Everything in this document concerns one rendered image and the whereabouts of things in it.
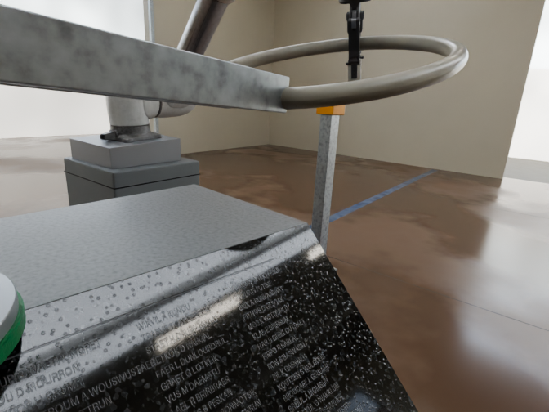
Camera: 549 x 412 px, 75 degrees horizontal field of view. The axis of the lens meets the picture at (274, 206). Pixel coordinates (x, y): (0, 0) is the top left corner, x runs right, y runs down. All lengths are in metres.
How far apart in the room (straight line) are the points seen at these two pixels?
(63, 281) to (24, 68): 0.25
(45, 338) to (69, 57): 0.27
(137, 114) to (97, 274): 1.13
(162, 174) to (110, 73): 1.17
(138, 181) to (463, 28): 6.15
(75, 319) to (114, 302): 0.04
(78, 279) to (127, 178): 0.97
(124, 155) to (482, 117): 5.98
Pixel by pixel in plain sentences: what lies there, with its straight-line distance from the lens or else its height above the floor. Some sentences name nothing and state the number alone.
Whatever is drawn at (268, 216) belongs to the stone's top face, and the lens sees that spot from 0.67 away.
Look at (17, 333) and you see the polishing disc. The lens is 0.36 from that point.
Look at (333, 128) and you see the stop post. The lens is 2.15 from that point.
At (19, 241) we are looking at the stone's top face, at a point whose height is 0.87.
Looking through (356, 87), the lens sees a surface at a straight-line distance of 0.52.
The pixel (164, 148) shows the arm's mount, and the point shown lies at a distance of 1.56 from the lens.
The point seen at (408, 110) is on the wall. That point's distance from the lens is 7.02.
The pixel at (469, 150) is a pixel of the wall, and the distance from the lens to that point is 6.81.
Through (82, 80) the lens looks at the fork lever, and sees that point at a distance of 0.34.
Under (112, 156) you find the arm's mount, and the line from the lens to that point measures 1.44.
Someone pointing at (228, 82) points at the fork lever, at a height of 1.10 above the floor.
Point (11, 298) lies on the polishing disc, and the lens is 0.38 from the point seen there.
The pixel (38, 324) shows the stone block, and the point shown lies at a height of 0.86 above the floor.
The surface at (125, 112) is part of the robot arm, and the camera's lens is 1.55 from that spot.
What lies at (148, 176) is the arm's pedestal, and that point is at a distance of 1.47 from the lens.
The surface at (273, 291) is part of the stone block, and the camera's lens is 0.54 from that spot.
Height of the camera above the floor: 1.08
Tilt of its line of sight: 17 degrees down
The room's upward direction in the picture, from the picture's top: 3 degrees clockwise
